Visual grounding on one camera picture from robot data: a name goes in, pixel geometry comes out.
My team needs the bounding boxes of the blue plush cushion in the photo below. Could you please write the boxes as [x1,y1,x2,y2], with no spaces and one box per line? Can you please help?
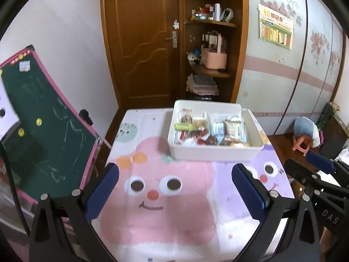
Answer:
[294,116,321,148]

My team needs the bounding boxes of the white plastic storage box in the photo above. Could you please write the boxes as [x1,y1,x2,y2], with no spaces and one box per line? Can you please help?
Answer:
[167,100,265,162]

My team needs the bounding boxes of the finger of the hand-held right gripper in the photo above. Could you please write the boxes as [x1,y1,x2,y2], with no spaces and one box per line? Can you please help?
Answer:
[284,158,347,193]
[305,150,349,175]

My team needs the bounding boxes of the black chalkboard knob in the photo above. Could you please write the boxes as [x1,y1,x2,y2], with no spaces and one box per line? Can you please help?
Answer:
[79,109,93,126]

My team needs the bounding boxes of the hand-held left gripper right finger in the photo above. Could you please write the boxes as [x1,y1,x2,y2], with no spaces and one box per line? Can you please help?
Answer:
[231,163,321,262]

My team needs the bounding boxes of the brown wooden door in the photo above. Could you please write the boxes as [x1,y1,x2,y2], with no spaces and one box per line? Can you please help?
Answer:
[99,0,186,110]

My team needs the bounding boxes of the light blue snack packet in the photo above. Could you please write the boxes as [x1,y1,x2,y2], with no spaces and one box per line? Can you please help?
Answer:
[211,118,227,137]

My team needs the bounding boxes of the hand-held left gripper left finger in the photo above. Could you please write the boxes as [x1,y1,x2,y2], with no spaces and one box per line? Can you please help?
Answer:
[29,162,120,262]

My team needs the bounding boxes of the black cable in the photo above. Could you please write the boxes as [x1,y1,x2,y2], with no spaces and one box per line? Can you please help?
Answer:
[0,141,31,236]

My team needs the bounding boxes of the black bag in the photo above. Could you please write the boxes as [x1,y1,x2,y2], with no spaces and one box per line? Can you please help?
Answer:
[319,133,349,160]

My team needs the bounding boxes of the green chalkboard with pink frame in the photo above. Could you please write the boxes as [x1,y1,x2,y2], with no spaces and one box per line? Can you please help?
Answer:
[0,44,100,206]

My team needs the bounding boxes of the wooden corner shelf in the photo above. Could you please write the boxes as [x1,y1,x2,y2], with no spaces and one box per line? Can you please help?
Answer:
[178,0,249,105]

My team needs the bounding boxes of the stack of folded towels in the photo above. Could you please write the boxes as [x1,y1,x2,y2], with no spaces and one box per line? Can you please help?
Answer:
[186,73,220,96]

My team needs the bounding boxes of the clear packet with red header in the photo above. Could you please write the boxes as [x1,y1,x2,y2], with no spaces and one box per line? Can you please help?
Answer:
[178,107,194,123]

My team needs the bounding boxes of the colourful wall poster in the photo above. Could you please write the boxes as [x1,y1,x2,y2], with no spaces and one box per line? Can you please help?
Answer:
[258,3,294,51]

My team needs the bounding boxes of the pale sliding door wardrobe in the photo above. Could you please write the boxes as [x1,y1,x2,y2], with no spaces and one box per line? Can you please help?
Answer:
[236,0,349,132]

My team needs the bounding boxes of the pink basket with handle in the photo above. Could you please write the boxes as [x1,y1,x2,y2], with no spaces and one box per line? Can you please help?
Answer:
[201,31,228,70]

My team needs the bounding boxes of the clear bag of dark snack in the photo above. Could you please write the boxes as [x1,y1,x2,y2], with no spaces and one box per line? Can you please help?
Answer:
[191,131,219,146]

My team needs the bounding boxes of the brown and white snack packet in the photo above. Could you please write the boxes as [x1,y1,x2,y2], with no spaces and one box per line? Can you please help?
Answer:
[223,119,243,140]

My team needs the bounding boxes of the white paper sheet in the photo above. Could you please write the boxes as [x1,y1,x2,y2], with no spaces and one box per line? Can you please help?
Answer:
[0,79,21,137]

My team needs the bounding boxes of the clear packet of yellow cookie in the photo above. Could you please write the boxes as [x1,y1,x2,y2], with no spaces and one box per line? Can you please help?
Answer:
[193,118,208,131]

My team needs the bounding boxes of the silver door handle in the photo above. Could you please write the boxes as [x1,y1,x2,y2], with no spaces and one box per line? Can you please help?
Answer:
[165,31,178,48]

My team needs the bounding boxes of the cartoon printed tablecloth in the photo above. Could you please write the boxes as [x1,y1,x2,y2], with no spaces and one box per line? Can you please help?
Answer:
[91,108,296,262]

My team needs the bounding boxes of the pink plastic stool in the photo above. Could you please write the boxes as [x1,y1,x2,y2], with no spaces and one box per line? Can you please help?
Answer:
[292,135,314,153]

